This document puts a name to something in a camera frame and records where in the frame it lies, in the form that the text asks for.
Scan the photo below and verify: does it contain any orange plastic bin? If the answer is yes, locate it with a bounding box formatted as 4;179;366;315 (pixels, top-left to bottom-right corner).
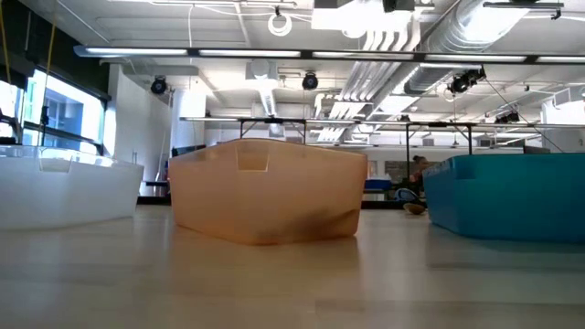
167;138;369;247

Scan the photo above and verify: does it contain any teal plastic bin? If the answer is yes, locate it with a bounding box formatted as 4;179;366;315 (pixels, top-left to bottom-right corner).
422;153;585;243

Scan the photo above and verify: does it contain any blue background bin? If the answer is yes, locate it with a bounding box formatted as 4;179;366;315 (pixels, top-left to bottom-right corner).
364;177;393;192

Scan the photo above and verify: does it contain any dark background monitor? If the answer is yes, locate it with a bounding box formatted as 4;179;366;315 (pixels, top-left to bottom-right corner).
171;143;207;158

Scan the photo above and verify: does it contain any overhead light bar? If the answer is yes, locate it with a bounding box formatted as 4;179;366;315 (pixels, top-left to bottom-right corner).
72;44;585;65

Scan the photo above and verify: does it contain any blue white rounded object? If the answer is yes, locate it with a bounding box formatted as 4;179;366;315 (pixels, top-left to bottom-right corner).
394;186;426;207

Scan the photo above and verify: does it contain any person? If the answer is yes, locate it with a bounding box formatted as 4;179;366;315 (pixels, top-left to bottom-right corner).
409;154;431;196

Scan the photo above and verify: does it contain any small brown object on table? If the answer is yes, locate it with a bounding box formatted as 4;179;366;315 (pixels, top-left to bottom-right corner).
402;202;428;217

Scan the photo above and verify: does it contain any black ceiling lamp cluster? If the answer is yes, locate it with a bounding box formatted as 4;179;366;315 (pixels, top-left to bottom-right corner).
447;67;487;96

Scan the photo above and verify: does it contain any clear plastic bin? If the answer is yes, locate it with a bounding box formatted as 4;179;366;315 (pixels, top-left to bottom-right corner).
0;144;145;231

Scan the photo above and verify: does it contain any window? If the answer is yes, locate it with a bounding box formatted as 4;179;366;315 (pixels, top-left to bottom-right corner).
0;68;111;156

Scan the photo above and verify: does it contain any black background frame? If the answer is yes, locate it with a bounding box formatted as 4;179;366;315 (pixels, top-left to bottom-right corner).
405;121;474;169
238;117;308;145

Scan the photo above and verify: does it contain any white ceiling duct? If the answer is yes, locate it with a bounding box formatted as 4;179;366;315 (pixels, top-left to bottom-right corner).
245;60;280;118

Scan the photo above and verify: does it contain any white cable coil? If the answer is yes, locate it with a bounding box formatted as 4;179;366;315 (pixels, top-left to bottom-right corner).
267;6;293;37

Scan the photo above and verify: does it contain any silver air duct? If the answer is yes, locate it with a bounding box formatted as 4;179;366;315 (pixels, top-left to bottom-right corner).
404;0;534;95

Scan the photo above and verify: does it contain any yellow hanging cable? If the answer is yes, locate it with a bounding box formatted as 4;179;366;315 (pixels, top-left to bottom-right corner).
40;0;59;122
0;0;14;86

